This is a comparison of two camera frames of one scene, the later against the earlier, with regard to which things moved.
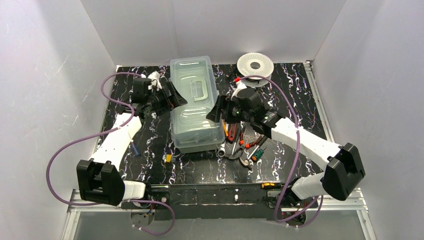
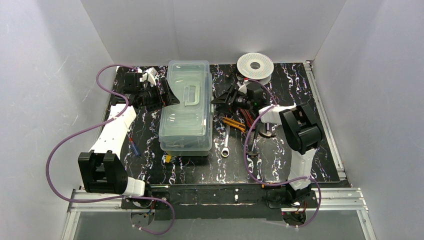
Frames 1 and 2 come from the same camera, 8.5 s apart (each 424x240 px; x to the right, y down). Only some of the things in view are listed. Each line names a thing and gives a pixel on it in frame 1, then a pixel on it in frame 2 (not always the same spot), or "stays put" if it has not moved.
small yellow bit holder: (170, 158) stays put
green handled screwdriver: (257, 154) -> (256, 132)
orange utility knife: (226, 127) -> (236, 124)
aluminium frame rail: (356, 202) stays put
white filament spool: (265, 70) stays put
